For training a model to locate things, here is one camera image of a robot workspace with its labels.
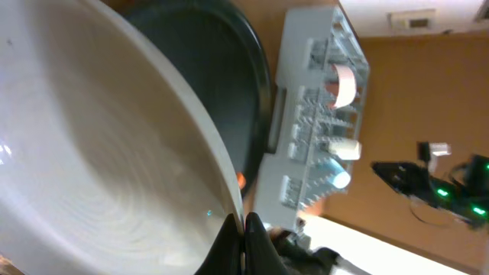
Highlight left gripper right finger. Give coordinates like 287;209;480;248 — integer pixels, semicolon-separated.
244;212;289;275

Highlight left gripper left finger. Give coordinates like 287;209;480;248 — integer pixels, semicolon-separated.
195;214;242;275

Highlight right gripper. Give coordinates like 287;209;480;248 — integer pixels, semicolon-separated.
371;162;455;209

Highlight light blue cup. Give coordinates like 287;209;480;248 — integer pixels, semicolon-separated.
326;158;351;189

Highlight orange carrot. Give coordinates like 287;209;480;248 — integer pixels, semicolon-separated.
236;173;247;190

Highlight grey plate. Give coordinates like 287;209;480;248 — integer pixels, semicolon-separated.
1;0;242;274

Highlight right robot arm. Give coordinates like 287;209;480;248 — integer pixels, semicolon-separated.
371;154;488;230

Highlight grey dishwasher rack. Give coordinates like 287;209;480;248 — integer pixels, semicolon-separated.
253;5;370;231

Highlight round black tray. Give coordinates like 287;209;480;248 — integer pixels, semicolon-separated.
123;0;272;196

